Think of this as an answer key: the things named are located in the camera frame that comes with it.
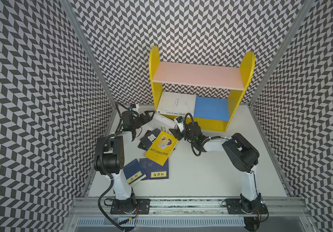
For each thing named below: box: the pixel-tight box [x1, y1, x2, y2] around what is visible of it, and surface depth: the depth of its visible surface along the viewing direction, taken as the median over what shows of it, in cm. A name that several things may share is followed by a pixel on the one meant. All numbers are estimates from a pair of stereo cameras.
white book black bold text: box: [151, 112, 178, 133], surface depth 95 cm
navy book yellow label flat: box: [139, 158, 169, 181], surface depth 84 cm
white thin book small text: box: [156, 91, 197, 117], surface depth 98 cm
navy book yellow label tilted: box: [122, 158, 147, 187], surface depth 82 cm
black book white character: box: [139, 127, 161, 151], surface depth 98 cm
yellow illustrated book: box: [144, 130, 179, 167], surface depth 91 cm
